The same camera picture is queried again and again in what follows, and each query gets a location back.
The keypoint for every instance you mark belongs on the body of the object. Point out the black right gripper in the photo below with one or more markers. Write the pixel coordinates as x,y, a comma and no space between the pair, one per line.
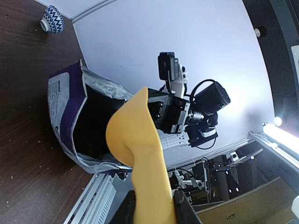
168,112

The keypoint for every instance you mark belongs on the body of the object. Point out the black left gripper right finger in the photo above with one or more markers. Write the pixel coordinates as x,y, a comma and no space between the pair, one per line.
185,213

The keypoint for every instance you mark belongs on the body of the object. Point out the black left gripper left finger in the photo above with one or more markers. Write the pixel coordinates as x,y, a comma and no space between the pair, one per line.
125,212

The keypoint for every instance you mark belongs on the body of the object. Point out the yellow plastic scoop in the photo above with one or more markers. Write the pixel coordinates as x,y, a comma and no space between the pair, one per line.
133,140

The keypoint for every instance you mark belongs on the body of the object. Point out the purple pet food bag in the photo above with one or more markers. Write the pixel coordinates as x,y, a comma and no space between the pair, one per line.
81,104

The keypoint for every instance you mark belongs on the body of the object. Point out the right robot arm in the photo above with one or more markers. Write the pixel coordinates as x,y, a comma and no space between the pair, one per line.
192,121

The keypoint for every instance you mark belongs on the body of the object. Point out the bright light bar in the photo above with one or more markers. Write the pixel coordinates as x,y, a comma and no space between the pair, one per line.
281,136

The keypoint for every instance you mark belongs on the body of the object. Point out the blue white patterned bowl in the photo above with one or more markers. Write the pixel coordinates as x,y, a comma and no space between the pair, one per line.
52,21

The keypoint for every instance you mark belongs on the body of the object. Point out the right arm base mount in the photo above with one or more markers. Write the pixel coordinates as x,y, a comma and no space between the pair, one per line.
175,140

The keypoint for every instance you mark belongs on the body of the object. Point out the front aluminium rail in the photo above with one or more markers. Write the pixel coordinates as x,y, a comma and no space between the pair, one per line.
94,203

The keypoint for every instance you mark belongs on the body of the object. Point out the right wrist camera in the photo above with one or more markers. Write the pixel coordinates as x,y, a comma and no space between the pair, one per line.
173,73

